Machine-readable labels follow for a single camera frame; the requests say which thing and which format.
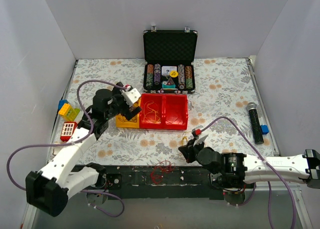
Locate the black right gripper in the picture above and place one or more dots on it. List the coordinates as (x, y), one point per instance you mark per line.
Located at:
(191, 151)

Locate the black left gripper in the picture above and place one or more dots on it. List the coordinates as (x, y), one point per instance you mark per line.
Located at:
(125, 108)

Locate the yellow plastic bin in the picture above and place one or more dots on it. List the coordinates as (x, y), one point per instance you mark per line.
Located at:
(122, 122)

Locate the red plastic bin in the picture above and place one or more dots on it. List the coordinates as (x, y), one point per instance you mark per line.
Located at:
(175, 112)
(151, 115)

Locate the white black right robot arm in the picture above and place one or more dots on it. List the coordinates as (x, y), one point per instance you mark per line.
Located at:
(235, 170)

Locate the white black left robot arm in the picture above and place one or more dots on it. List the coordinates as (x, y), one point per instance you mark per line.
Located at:
(51, 187)

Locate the floral table mat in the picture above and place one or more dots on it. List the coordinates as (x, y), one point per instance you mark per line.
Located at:
(223, 88)

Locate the black handheld microphone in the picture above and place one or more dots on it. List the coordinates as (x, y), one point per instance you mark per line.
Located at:
(255, 123)

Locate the red white toy house block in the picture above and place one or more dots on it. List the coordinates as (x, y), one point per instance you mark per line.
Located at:
(67, 130)

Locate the blue toy brick left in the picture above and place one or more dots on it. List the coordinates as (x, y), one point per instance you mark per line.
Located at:
(61, 103)

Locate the blue toy brick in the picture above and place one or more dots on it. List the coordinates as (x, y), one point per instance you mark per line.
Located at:
(264, 129)
(61, 103)

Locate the blue toy brick right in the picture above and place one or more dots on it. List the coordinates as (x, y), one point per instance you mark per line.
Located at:
(264, 129)

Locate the black poker chip case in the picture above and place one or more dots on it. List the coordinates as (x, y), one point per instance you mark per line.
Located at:
(169, 57)

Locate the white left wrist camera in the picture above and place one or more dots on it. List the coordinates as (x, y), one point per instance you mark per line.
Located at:
(131, 95)

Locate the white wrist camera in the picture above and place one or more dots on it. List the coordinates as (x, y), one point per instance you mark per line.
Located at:
(199, 136)
(131, 95)

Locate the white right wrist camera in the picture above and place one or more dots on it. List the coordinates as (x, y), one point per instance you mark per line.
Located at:
(199, 136)

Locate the aluminium frame rail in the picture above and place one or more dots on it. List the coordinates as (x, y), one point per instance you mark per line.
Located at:
(275, 186)

